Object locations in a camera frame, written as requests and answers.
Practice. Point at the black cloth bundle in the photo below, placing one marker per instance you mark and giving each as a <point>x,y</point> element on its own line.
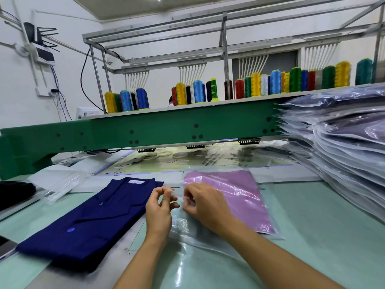
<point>15,194</point>

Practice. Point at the crumpled clear plastic film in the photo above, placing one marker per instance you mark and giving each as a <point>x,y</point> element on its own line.
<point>57,182</point>

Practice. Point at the white box device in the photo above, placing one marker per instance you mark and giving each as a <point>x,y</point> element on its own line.
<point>89,112</point>

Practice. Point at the wall router with antennas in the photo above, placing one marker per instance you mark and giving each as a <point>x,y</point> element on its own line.
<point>41,51</point>

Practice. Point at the navy blue shirt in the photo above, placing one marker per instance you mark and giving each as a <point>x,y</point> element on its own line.
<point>90,222</point>

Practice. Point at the person's right forearm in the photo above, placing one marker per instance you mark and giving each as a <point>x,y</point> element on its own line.
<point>283,261</point>

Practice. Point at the grey metal thread rack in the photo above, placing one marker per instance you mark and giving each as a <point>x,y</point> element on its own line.
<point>225,39</point>

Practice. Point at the stack of bagged garments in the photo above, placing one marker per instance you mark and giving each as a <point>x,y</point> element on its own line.
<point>337,117</point>

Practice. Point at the person's left forearm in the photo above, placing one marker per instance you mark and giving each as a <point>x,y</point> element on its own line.
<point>141,265</point>

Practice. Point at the person's left hand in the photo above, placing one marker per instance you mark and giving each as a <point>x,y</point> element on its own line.
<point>159,216</point>

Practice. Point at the black smartphone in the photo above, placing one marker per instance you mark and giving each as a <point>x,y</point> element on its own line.
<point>7,246</point>

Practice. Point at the green machine beam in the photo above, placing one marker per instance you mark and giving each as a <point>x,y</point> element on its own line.
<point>150,126</point>

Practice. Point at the pink shirt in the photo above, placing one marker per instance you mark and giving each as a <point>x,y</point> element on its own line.
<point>246,198</point>

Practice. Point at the person's right hand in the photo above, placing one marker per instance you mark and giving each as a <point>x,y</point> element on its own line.
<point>207,209</point>

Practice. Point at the grey flat tablet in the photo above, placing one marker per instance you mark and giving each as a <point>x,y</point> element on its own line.
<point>24,207</point>

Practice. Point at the row of coloured thread spools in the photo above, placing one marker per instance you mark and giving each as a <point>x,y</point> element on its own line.
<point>264,81</point>

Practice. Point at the white wall socket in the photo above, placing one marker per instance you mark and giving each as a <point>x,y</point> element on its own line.
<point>45,92</point>

